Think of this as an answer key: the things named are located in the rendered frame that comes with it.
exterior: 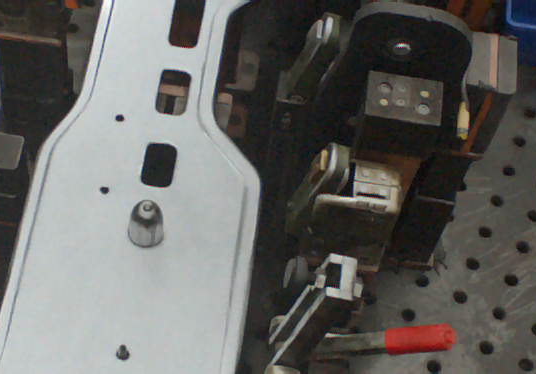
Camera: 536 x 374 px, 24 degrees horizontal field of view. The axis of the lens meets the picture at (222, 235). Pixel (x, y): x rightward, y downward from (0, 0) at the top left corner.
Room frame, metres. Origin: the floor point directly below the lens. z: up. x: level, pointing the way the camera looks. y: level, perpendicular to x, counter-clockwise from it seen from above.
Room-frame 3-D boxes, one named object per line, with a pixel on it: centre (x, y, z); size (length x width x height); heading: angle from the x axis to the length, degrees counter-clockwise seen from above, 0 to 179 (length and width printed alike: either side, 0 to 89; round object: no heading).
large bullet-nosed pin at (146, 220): (0.55, 0.07, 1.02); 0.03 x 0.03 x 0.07
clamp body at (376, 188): (0.60, -0.12, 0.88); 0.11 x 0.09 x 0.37; 90
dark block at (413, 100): (0.67, -0.14, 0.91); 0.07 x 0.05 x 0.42; 90
